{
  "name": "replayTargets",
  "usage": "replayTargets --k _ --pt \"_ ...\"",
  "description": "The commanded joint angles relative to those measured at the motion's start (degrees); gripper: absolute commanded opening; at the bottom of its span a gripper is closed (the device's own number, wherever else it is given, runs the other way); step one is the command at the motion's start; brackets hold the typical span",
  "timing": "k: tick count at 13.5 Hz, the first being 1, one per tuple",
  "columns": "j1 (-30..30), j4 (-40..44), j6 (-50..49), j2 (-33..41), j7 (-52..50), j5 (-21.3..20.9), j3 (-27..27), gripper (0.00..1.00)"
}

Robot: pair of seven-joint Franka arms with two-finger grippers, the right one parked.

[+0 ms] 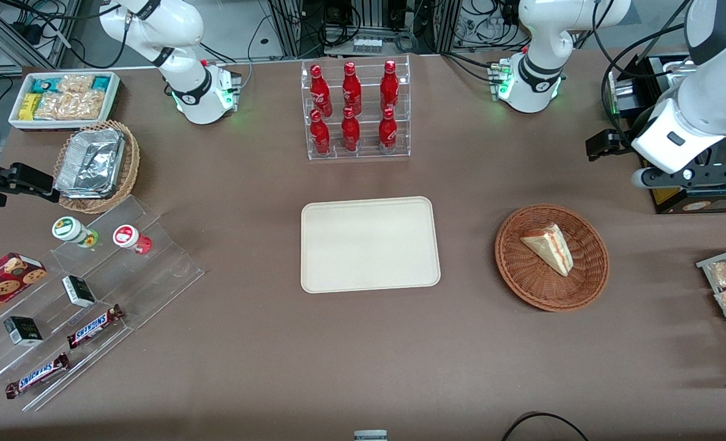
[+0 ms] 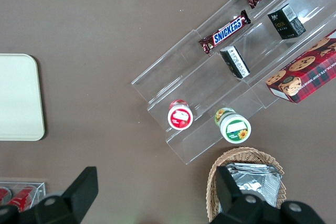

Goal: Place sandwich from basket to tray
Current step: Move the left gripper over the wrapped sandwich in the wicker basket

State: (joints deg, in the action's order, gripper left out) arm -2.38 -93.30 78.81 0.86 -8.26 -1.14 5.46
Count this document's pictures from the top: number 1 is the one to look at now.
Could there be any triangular sandwich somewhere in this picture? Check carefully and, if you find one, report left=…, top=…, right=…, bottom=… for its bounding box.
left=520, top=224, right=574, bottom=277

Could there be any aluminium foil tray stack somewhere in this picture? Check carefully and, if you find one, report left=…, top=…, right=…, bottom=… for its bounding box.
left=54, top=127, right=126, bottom=199

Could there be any oval light wicker basket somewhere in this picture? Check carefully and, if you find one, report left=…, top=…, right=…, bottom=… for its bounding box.
left=53, top=120, right=141, bottom=214

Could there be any round brown wicker basket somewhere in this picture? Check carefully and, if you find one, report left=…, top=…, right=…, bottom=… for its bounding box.
left=495, top=203, right=610, bottom=312

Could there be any cream plastic tray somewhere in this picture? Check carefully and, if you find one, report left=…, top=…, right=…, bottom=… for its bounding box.
left=301, top=196, right=441, bottom=294

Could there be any green lid sunflower cup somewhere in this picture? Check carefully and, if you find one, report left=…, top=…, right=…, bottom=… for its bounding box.
left=51, top=216, right=99, bottom=249

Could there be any yellow snack packet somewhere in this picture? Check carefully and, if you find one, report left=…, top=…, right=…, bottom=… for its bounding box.
left=19, top=93, right=43, bottom=121

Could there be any red tartan cookie box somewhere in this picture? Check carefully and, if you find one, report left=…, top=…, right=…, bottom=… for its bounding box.
left=0, top=252, right=48, bottom=325

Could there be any clear bag of crackers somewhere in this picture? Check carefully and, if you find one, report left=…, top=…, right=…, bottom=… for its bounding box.
left=34, top=91, right=107, bottom=121
left=57, top=75, right=96, bottom=94

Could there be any black food warmer machine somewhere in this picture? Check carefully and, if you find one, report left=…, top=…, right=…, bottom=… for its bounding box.
left=605, top=54, right=726, bottom=215

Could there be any small black carton box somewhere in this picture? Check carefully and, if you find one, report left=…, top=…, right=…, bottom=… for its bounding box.
left=62, top=275, right=97, bottom=308
left=3, top=316, right=44, bottom=347

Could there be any red lid strawberry cup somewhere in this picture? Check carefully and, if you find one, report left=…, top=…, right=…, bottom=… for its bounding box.
left=113, top=224, right=153, bottom=255

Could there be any white plastic snack bin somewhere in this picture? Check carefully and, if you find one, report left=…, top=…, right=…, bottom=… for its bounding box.
left=8, top=71, right=122, bottom=132

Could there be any Snickers chocolate bar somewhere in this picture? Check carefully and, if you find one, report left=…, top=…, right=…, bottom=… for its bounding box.
left=5, top=352, right=70, bottom=400
left=66, top=304, right=125, bottom=350

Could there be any clear acrylic stepped shelf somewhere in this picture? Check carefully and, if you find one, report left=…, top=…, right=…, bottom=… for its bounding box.
left=0, top=195, right=205, bottom=412

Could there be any red cola bottle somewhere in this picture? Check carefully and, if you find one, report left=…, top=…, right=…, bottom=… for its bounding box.
left=378, top=107, right=399, bottom=154
left=309, top=64, right=333, bottom=117
left=341, top=107, right=361, bottom=153
left=380, top=59, right=400, bottom=114
left=309, top=109, right=332, bottom=156
left=342, top=61, right=362, bottom=116

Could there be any clear acrylic bottle rack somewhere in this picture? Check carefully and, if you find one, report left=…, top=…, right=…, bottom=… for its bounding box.
left=301, top=54, right=411, bottom=161

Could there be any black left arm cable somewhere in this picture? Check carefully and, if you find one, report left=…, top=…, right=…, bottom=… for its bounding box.
left=593, top=0, right=694, bottom=148

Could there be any grey wire rack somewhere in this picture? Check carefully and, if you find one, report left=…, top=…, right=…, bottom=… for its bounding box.
left=696, top=244, right=726, bottom=375

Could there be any black floor cable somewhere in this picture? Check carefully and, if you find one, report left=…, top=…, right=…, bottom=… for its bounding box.
left=501, top=412, right=590, bottom=441

